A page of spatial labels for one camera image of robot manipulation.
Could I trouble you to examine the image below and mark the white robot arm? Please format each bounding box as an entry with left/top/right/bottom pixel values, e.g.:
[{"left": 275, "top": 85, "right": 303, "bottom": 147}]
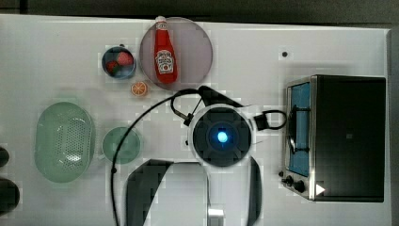
[{"left": 124, "top": 86, "right": 263, "bottom": 226}]

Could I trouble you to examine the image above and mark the green mug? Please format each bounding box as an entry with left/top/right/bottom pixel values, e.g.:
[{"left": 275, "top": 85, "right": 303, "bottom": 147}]
[{"left": 98, "top": 126, "right": 143, "bottom": 165}]

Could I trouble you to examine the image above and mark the red strawberry toy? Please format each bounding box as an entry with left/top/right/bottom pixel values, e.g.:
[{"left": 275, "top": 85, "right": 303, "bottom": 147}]
[
  {"left": 117, "top": 52, "right": 134, "bottom": 66},
  {"left": 105, "top": 61, "right": 119, "bottom": 75}
]

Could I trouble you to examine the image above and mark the grey round plate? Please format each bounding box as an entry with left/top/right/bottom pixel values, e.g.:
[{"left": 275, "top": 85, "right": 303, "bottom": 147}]
[{"left": 139, "top": 17, "right": 213, "bottom": 90}]

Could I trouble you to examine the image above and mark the blue bowl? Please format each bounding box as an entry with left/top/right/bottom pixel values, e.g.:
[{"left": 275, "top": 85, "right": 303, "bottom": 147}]
[{"left": 102, "top": 44, "right": 136, "bottom": 79}]

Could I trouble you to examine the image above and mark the green perforated colander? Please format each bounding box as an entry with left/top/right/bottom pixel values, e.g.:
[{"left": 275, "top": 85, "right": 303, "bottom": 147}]
[{"left": 34, "top": 102, "right": 94, "bottom": 183}]

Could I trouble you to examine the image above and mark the red ketchup bottle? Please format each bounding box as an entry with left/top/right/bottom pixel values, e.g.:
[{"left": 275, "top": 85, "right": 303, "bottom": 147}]
[{"left": 154, "top": 16, "right": 178, "bottom": 84}]

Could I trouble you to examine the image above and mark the black round object upper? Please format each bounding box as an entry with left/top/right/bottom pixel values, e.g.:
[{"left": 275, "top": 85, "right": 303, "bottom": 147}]
[{"left": 0, "top": 147, "right": 9, "bottom": 167}]

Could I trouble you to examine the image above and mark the black round object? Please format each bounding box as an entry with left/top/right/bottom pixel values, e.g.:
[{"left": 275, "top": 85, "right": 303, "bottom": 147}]
[
  {"left": 0, "top": 147, "right": 9, "bottom": 167},
  {"left": 0, "top": 178, "right": 20, "bottom": 216}
]

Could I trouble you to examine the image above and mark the black toaster oven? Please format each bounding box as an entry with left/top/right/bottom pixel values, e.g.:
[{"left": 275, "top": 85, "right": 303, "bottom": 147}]
[{"left": 279, "top": 74, "right": 387, "bottom": 202}]

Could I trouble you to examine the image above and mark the orange slice toy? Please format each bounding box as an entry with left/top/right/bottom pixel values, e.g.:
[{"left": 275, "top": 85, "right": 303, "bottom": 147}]
[{"left": 131, "top": 81, "right": 148, "bottom": 96}]

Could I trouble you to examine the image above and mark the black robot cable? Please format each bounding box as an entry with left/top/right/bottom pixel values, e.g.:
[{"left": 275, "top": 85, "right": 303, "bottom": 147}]
[{"left": 110, "top": 88, "right": 201, "bottom": 226}]

